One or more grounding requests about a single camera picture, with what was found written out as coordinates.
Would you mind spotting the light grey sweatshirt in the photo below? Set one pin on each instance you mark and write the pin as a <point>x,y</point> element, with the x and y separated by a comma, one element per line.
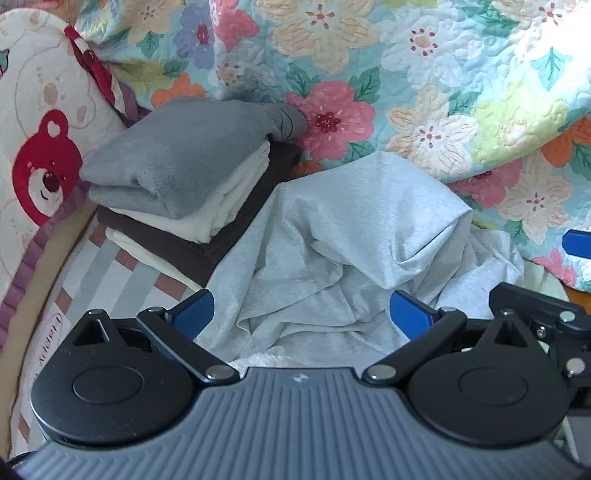
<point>346,217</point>

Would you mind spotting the dark brown folded garment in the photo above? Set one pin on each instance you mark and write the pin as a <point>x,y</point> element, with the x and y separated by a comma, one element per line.
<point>194,254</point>

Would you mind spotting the grey folded garment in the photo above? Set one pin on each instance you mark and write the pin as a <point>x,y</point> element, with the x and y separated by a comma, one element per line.
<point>184,147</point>

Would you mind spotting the light green cloth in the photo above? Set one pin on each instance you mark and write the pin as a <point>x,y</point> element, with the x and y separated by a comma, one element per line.
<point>542,277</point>

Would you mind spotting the tan mattress edge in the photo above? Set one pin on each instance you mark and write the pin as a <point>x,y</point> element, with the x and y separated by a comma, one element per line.
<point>46,277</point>

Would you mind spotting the white folded garment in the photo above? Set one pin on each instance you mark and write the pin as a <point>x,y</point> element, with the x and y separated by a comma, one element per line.
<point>231,194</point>
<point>134,249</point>

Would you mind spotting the red striped cloth trim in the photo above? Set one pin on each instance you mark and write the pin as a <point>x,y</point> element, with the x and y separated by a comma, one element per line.
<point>90,62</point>

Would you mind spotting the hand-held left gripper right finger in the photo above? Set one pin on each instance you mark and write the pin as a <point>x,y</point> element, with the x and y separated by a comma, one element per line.
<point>408,314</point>

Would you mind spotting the pink grey plaid bed sheet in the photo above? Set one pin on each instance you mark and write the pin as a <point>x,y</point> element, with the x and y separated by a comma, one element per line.
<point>115,286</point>

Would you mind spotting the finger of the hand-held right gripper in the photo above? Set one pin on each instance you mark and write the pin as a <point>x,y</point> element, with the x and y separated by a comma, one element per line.
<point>578,243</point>
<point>521,295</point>

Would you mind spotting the floral quilt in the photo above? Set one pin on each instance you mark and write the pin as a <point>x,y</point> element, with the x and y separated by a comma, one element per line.
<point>415,69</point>

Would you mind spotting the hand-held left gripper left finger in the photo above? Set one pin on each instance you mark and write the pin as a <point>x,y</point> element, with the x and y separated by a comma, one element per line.
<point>196,310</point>

